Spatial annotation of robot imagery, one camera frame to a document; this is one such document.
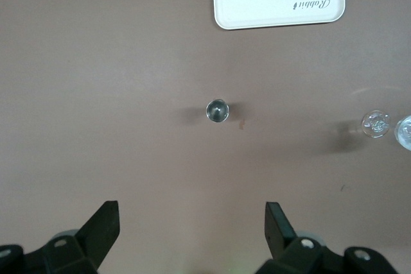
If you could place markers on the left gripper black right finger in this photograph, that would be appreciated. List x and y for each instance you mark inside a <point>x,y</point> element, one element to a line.
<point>289,251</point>

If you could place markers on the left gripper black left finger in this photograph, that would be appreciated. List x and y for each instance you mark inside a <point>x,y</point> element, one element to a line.
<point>80,248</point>

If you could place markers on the silver metal jigger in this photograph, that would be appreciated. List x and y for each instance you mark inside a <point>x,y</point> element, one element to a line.
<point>217,110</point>

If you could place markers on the clear wine glass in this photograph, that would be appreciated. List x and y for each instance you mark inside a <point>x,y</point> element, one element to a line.
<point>375,124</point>

